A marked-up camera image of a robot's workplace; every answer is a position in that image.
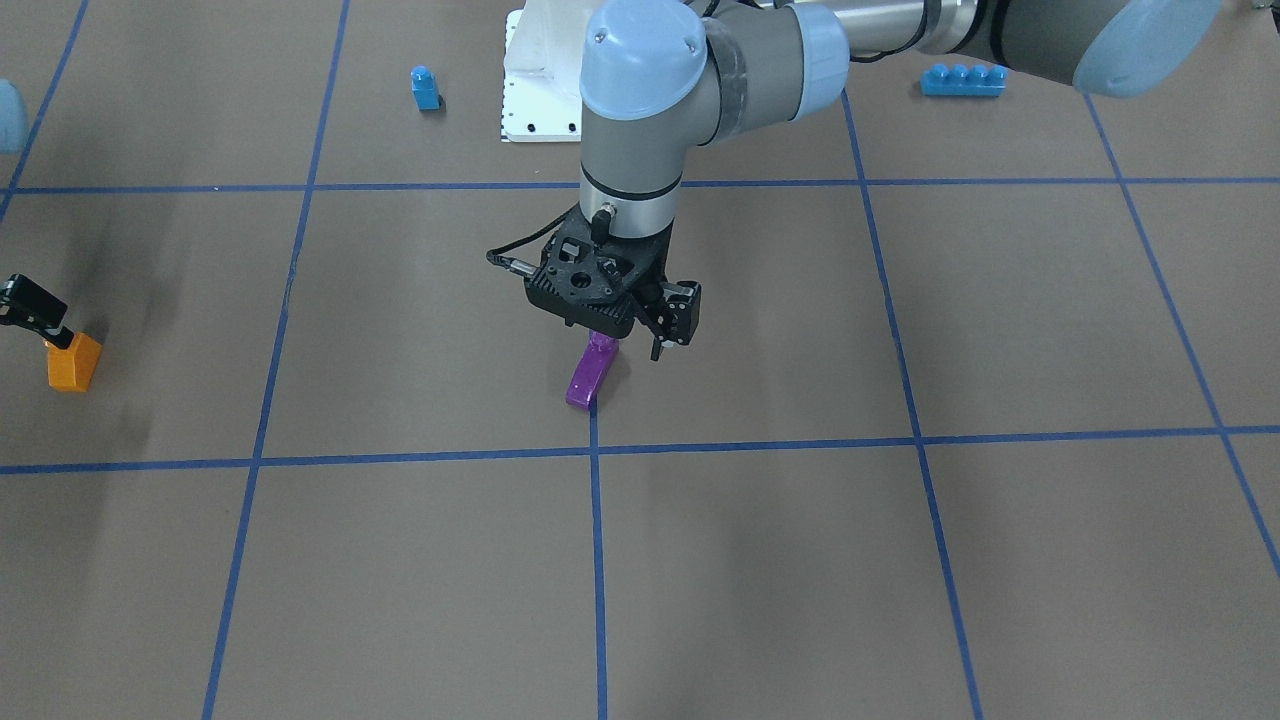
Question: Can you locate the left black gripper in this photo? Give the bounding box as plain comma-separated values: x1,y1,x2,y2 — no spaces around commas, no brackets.
630,263,701,361

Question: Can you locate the orange trapezoid block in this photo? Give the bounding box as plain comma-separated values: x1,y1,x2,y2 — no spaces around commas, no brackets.
44,333,102,393

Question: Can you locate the purple trapezoid block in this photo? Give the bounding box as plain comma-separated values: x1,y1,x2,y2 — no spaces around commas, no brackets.
564,331,620,410

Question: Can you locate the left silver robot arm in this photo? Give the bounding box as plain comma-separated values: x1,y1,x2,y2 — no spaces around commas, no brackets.
563,1,1219,359

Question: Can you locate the small blue block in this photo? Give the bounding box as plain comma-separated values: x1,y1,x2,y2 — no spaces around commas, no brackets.
410,65,442,111

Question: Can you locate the long blue brick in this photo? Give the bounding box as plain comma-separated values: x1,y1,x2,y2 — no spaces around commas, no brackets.
919,63,1010,97

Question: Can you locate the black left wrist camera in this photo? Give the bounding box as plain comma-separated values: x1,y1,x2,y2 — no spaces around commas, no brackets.
485,205,672,340

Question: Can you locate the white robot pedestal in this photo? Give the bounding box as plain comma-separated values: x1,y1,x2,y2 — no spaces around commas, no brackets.
500,1,602,143

